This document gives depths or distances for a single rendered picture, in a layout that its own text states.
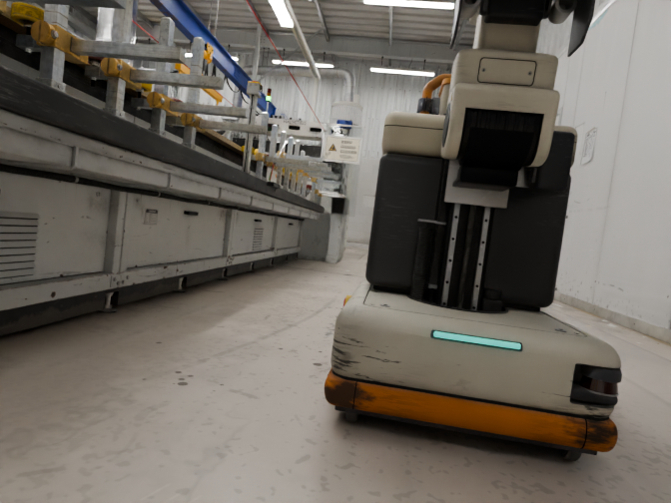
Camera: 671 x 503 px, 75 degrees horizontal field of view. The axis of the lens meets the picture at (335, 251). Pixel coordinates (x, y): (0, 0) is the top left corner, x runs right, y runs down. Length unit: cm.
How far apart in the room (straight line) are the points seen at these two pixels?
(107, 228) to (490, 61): 149
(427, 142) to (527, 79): 33
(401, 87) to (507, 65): 1142
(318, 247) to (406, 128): 450
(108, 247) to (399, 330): 132
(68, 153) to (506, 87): 111
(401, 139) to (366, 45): 1027
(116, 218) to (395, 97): 1092
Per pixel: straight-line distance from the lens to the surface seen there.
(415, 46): 1153
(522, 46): 118
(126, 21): 159
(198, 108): 172
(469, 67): 111
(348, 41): 1163
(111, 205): 195
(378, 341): 99
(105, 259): 197
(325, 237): 572
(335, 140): 567
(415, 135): 132
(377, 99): 1241
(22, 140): 128
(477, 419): 104
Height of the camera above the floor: 45
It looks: 3 degrees down
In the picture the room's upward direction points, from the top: 7 degrees clockwise
